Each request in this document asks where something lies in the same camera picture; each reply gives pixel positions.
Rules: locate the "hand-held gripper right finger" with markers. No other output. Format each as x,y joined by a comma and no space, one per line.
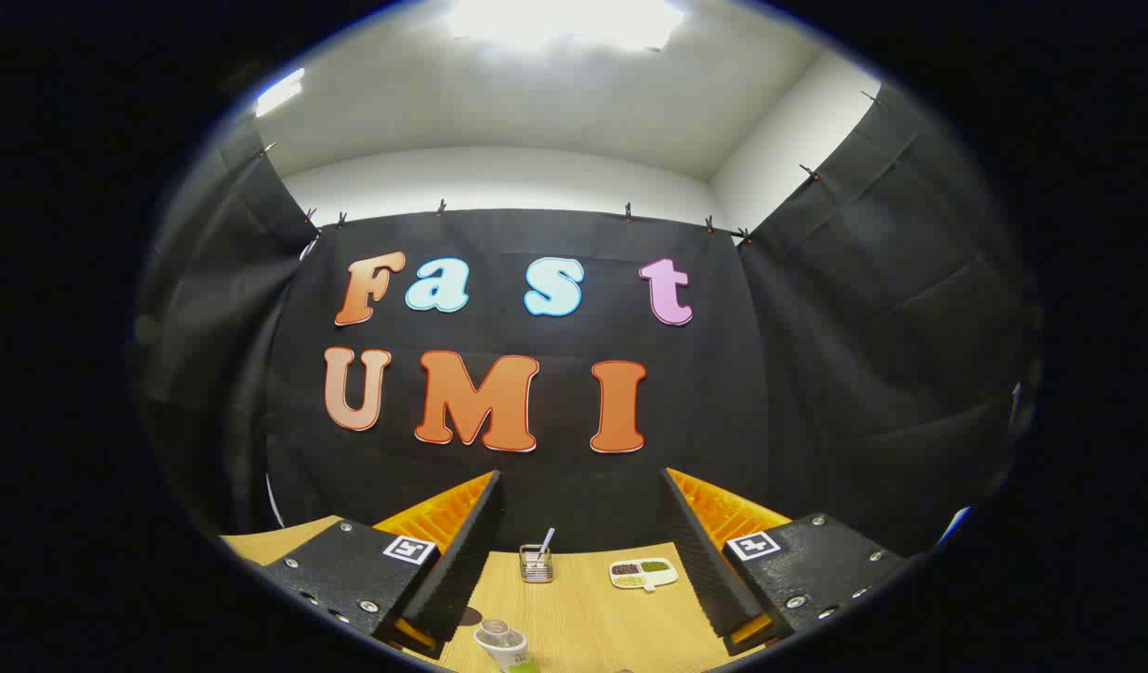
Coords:
700,561

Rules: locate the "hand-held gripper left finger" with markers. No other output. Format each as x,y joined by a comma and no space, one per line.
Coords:
462,561

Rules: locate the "dark round coaster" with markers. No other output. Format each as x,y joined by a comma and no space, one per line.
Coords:
471,616

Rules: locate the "clear juice bottle white label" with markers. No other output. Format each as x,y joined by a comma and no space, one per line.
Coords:
504,647

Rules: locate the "white divided dish of beans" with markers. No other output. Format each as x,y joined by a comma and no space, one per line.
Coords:
644,573

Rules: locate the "wooden table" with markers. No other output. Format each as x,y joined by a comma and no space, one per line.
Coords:
593,617

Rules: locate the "black backdrop cloth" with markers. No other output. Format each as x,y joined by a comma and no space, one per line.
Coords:
817,374

